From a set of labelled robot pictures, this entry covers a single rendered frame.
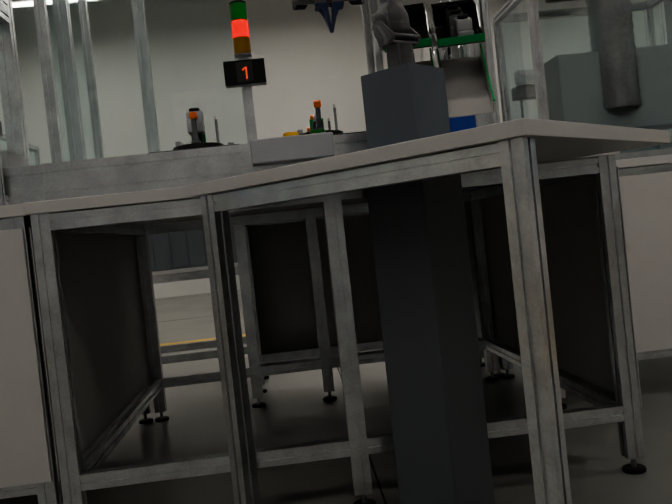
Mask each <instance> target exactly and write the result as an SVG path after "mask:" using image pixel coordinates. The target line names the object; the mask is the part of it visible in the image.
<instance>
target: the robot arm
mask: <svg viewBox="0 0 672 504"><path fill-rule="evenodd" d="M344 1H349V4H351V5H352V6H353V5H362V4H364V2H365V0H292V7H293V8H292V9H293V10H305V9H306V7H307V5H309V4H314V6H315V11H316V12H320V13H321V15H322V16H323V18H324V20H325V22H326V24H327V26H328V29H329V31H330V33H334V28H335V22H336V17H337V14H338V11H339V10H341V9H343V6H344ZM328 7H332V8H331V11H332V19H331V20H330V15H329V10H328ZM371 17H372V31H373V32H374V36H375V38H376V39H377V42H378V45H379V47H381V48H382V47H385V48H386V51H387V60H388V68H391V67H395V66H398V65H402V64H405V63H414V64H415V58H414V52H413V47H415V46H417V45H419V43H420V35H419V34H418V33H417V32H416V31H415V30H414V29H413V28H411V27H410V22H409V17H408V13H407V12H406V10H405V8H404V7H403V5H402V3H401V0H380V5H379V7H378V9H377V11H376V13H372V16H371Z"/></svg>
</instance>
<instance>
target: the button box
mask: <svg viewBox="0 0 672 504"><path fill-rule="evenodd" d="M250 150H251V160H252V164H253V166H262V165H272V164H282V163H292V162H302V161H312V160H317V159H322V158H327V157H332V156H335V148H334V138H333V132H323V133H313V134H305V135H291V136H284V137H275V138H265V139H254V140H253V139H251V140H250Z"/></svg>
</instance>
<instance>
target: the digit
mask: <svg viewBox="0 0 672 504"><path fill-rule="evenodd" d="M235 64H236V73H237V82H238V83H241V82H252V81H254V77H253V68H252V61H245V62H235Z"/></svg>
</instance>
